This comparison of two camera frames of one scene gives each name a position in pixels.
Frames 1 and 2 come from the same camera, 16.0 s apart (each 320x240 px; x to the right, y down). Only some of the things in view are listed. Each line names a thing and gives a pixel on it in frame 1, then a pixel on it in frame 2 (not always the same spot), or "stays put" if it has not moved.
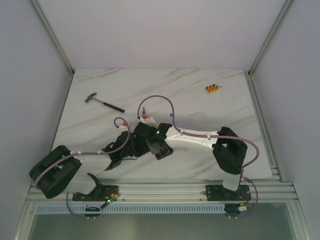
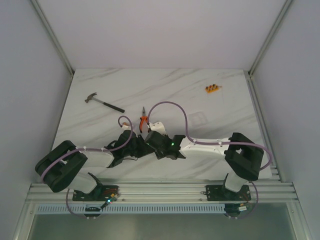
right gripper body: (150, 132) to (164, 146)
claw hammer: (90, 97) stays put
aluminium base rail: (262, 189) stays put
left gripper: (124, 142) stays put
